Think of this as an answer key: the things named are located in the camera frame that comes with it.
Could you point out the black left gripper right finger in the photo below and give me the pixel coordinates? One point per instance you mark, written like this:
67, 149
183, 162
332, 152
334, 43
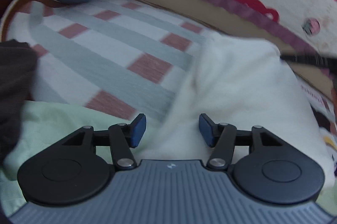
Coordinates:
223, 138

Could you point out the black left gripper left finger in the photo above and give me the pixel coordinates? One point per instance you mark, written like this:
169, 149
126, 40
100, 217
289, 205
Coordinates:
120, 138

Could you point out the white fleece garment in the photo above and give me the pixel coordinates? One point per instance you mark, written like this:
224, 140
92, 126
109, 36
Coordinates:
242, 82

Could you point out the light green garment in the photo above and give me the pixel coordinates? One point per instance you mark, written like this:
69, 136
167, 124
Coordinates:
43, 124

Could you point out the checkered pink grey rug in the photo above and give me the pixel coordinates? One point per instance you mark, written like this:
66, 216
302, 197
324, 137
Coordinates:
120, 57

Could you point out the dark brown garment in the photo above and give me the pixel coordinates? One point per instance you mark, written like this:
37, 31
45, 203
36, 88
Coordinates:
18, 68

